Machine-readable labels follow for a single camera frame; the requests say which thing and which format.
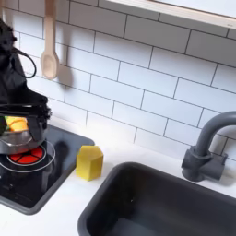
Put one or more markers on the yellow orange toy vegetable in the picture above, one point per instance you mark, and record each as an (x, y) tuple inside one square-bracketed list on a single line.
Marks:
[(17, 123)]

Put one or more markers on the steel pot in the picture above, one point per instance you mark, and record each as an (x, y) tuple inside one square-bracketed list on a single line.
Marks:
[(15, 143)]

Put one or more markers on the black stove top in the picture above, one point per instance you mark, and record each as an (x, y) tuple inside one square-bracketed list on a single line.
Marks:
[(61, 147)]

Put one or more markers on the red stove burner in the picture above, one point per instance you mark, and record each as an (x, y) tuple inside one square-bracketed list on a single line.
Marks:
[(27, 158)]

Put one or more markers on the wooden spoon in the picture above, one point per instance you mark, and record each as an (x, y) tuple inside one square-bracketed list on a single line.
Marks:
[(49, 61)]

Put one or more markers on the yellow house-shaped block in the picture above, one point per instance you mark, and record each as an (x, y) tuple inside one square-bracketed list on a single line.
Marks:
[(89, 162)]

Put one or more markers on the dark grey sink basin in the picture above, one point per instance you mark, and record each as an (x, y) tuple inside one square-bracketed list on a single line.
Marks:
[(159, 209)]

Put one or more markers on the dark grey tap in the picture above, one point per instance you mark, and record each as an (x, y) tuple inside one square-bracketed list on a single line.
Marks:
[(202, 153)]

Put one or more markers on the white window ledge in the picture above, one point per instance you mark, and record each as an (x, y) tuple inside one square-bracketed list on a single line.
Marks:
[(184, 12)]

